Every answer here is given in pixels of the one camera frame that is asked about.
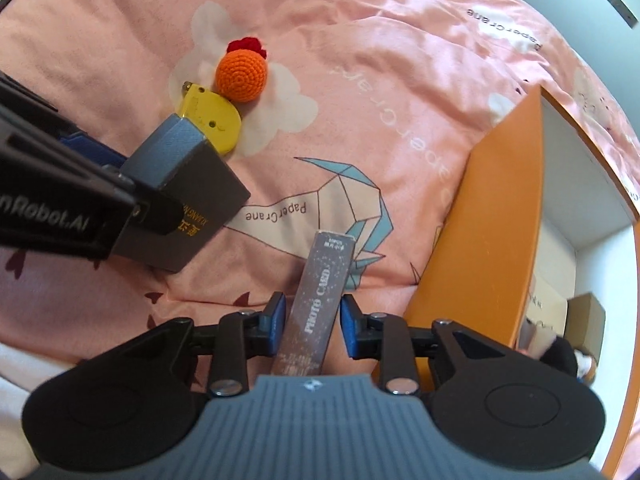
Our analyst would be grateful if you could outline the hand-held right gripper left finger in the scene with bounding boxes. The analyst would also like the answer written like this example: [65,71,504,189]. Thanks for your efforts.
[132,291,288,399]

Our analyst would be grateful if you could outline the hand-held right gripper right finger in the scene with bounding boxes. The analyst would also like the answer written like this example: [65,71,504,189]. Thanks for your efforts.
[340,294,511,396]

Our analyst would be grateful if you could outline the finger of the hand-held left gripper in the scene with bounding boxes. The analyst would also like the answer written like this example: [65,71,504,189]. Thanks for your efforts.
[0,72,137,194]
[131,191,184,237]

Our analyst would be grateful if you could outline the slim brown card box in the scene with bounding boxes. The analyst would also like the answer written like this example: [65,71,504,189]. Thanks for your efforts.
[270,230,357,377]

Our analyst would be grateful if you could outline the grey textured box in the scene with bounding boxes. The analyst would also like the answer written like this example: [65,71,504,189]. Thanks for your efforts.
[107,112,252,274]

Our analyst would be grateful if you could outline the orange cardboard box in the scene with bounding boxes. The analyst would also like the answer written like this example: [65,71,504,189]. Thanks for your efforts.
[402,82,640,480]

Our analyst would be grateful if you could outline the beige glasses case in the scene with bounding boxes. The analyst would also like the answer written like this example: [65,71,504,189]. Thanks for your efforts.
[525,272,571,334]

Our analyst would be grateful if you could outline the small brown cardboard box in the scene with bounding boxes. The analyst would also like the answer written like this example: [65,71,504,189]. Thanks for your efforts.
[565,294,607,351]

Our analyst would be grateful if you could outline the brown plush doll blue jacket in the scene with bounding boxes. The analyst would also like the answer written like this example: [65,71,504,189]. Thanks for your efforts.
[575,350,599,387]

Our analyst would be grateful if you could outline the orange crochet ball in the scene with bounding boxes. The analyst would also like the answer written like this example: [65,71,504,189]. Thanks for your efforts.
[214,37,270,105]

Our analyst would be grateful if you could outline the pink printed blanket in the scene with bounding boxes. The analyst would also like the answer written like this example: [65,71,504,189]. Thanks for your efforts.
[0,0,640,480]

